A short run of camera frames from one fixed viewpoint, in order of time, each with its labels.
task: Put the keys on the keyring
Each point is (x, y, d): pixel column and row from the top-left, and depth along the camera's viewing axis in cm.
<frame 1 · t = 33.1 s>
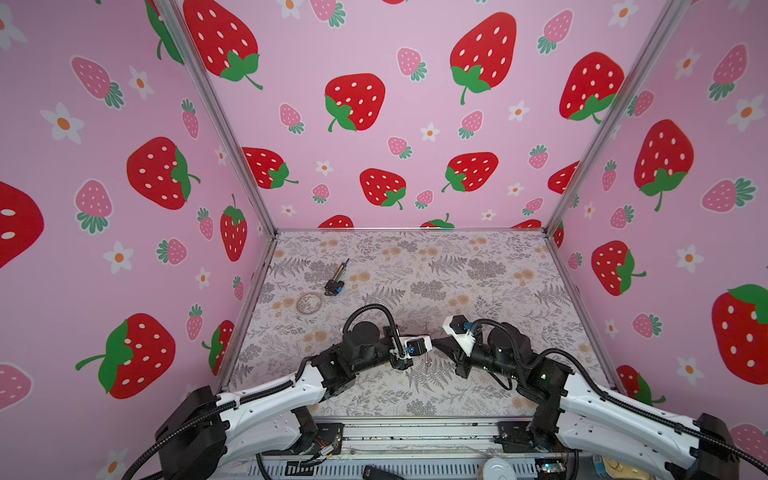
left hand: (425, 331, 72), fingers closed
right hand: (432, 342, 71), fingers closed
grey perforated metal ring disc: (309, 303, 103), on the table

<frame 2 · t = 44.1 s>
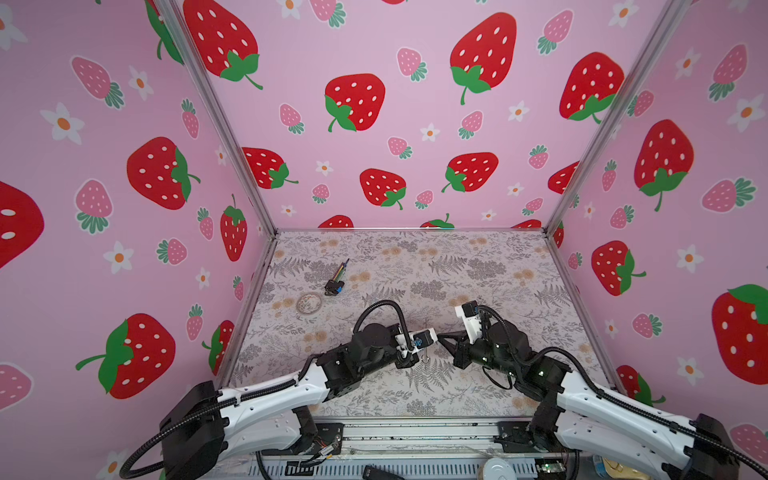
left hand: (424, 328, 73), fingers closed
right hand: (436, 337, 73), fingers closed
the named things where they were.

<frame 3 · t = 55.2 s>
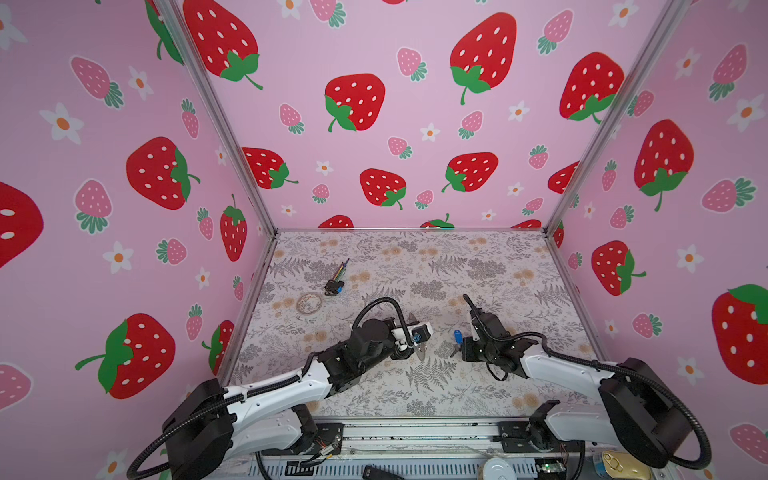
left hand: (415, 318, 76), fingers closed
right hand: (460, 345, 89), fingers closed
the named things where they were.

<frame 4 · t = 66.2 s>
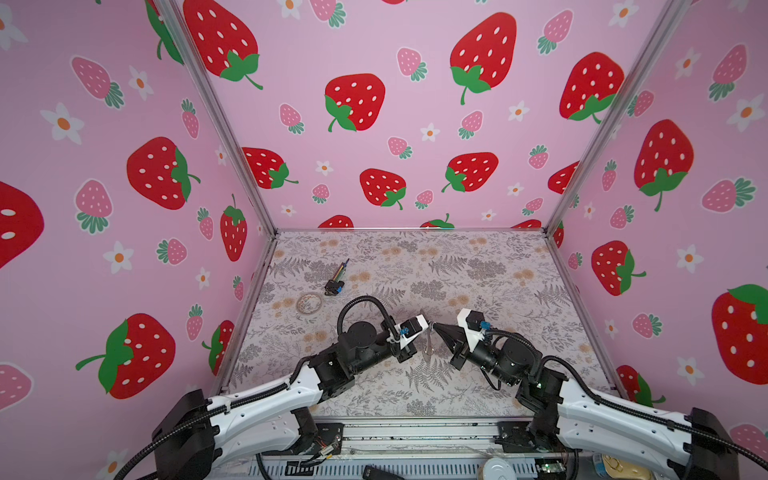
left hand: (426, 320, 69), fingers closed
right hand: (435, 325, 68), fingers closed
the named things where they were.

